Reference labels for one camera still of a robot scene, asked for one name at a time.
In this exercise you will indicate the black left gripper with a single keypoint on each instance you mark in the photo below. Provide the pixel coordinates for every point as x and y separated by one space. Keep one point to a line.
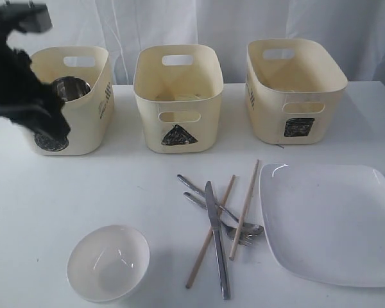
24 99

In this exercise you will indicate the steel mug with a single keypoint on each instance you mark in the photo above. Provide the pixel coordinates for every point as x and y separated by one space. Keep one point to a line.
69 88

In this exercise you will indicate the white round bowl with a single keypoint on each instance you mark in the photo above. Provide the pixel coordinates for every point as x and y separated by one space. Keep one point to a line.
108 264

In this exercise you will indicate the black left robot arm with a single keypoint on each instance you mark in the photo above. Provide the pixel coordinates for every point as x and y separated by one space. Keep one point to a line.
39 25

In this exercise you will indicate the cream bin with circle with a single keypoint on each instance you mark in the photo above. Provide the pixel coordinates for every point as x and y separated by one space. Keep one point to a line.
88 116

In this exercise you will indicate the cream bin with triangle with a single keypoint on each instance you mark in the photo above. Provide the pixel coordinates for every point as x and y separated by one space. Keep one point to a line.
178 91

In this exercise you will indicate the steel table knife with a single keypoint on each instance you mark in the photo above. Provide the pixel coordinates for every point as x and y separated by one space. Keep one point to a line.
212 211

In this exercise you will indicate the wooden chopstick left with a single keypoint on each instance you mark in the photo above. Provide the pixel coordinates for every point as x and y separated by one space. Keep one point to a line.
205 245

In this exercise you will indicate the wooden chopstick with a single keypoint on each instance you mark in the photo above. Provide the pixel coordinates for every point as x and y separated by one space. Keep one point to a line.
205 245
244 212

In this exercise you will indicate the wooden chopstick right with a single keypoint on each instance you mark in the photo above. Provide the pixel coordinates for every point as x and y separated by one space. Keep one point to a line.
244 212

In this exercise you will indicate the steel spoon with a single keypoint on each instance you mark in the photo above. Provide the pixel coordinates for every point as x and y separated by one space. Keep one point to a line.
248 228

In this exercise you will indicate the steel fork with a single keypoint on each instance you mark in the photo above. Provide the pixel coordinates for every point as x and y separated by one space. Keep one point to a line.
245 240

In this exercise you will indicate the cream bin with square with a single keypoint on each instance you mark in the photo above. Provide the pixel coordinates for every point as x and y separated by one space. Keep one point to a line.
293 88

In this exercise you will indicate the white square plate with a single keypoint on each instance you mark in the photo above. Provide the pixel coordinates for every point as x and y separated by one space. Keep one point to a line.
326 222

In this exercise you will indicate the white curtain backdrop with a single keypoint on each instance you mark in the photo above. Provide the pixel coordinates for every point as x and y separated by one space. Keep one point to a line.
353 32

